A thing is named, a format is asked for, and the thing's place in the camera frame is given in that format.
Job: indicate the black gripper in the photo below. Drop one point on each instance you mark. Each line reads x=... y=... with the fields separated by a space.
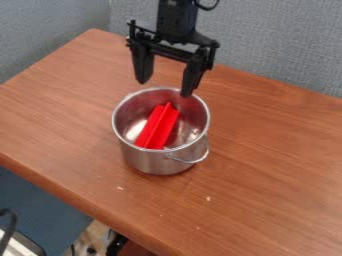
x=175 y=40

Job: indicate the red plastic block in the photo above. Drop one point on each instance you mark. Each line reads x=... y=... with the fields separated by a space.
x=156 y=130

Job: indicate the stainless steel metal pot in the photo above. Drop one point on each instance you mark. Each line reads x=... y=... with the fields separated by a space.
x=187 y=145

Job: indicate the wooden table leg base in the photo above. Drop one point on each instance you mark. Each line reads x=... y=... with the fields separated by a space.
x=98 y=241

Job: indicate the grey device under table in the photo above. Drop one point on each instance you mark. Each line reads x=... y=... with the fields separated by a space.
x=23 y=246

